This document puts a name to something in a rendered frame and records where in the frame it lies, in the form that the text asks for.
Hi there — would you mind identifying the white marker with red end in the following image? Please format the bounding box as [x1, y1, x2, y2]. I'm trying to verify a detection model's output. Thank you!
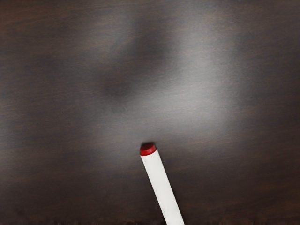
[139, 143, 186, 225]

